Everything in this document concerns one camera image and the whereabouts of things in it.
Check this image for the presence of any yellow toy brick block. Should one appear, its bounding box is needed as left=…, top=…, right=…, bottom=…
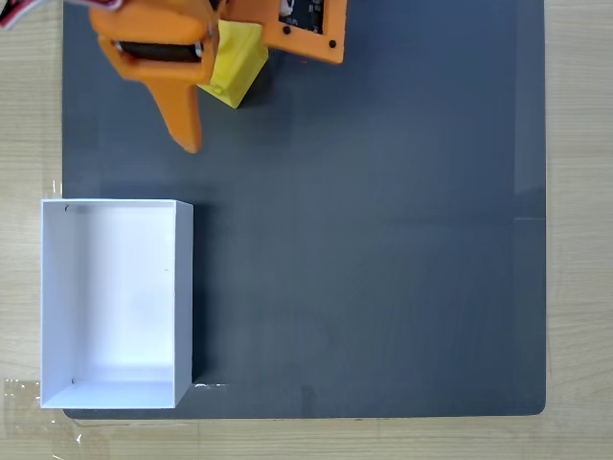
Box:
left=196, top=18, right=269, bottom=110

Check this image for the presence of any dark grey table mat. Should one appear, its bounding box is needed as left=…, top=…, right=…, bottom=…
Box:
left=61, top=0, right=548, bottom=421

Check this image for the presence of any orange camera mount with board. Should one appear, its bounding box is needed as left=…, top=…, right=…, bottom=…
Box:
left=224, top=0, right=348, bottom=65

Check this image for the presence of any red white black cable bundle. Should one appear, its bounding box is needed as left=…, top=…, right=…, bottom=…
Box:
left=0, top=0, right=126, bottom=29

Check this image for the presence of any white open cardboard box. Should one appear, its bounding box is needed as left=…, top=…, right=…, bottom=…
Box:
left=40, top=198, right=195, bottom=409

